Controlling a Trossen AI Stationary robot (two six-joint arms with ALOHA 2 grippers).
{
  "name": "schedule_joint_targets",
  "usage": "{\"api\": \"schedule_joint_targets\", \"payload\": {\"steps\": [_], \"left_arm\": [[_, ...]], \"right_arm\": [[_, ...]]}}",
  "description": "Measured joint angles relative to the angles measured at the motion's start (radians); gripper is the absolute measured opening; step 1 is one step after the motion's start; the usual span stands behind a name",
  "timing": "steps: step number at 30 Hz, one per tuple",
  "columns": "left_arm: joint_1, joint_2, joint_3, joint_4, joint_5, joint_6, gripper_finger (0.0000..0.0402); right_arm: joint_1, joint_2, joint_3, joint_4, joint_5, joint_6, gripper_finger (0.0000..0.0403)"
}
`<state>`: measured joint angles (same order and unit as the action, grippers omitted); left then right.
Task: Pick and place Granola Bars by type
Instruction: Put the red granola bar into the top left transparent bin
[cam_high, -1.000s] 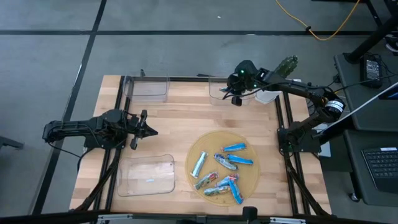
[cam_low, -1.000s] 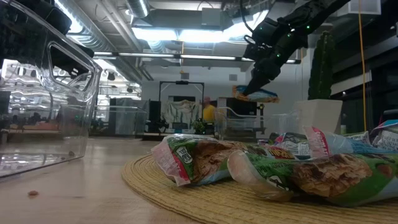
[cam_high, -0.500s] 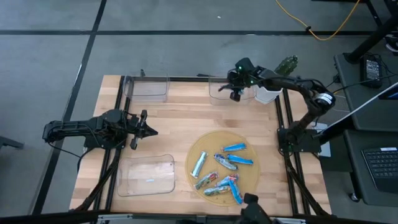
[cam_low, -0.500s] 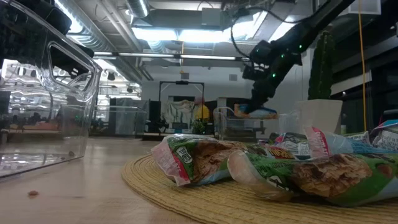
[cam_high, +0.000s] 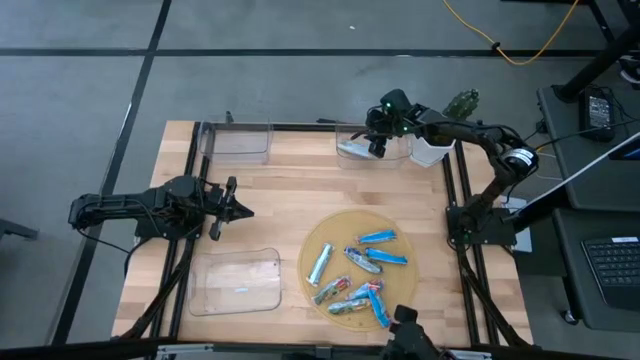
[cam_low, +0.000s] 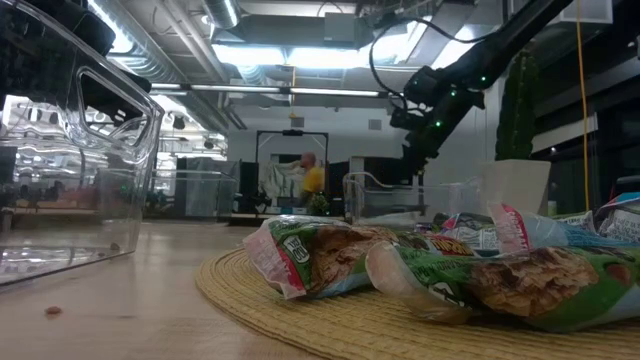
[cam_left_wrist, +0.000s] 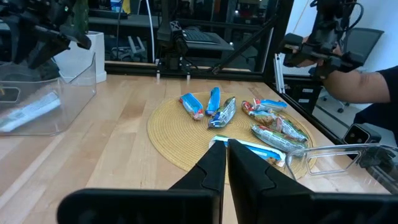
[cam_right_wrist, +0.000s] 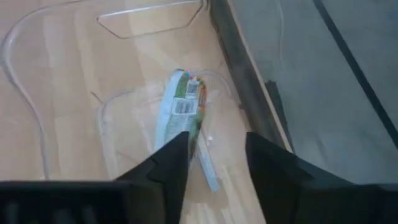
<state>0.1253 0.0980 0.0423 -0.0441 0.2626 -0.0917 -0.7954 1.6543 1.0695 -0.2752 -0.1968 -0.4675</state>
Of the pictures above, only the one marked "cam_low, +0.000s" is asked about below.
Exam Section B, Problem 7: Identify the round woven yellow placemat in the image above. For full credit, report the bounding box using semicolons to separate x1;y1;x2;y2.
194;248;640;360

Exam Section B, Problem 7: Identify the white plant pot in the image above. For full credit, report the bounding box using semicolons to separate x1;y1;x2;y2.
473;158;552;217

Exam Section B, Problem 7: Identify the yellow cable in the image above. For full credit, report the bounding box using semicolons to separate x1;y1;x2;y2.
574;0;591;212

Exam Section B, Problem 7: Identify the long horizontal light bar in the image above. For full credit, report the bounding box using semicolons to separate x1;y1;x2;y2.
148;81;401;101

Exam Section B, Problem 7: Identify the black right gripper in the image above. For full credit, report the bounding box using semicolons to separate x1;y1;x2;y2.
397;92;474;176

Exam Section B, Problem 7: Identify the black metal station frame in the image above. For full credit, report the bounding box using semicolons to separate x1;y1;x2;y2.
254;128;330;217

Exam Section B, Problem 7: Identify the green cactus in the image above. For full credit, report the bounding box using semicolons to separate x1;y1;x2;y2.
494;48;540;162

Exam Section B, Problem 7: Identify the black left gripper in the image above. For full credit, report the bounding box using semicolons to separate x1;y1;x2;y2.
47;0;153;127

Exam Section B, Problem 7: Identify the silver ventilation duct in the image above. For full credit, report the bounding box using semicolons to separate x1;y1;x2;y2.
202;0;242;30

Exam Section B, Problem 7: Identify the black cabinet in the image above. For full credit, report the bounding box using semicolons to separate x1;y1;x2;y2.
349;155;409;189

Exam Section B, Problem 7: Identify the person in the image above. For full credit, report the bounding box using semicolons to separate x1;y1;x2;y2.
298;151;326;207

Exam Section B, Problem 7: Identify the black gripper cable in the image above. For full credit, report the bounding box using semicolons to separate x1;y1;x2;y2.
368;17;494;114

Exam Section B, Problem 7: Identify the clear plastic bin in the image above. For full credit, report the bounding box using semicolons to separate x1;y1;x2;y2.
342;170;484;225
0;0;166;289
147;168;240;221

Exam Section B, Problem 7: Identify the small green plant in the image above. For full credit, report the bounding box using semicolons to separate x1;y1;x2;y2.
307;192;332;217

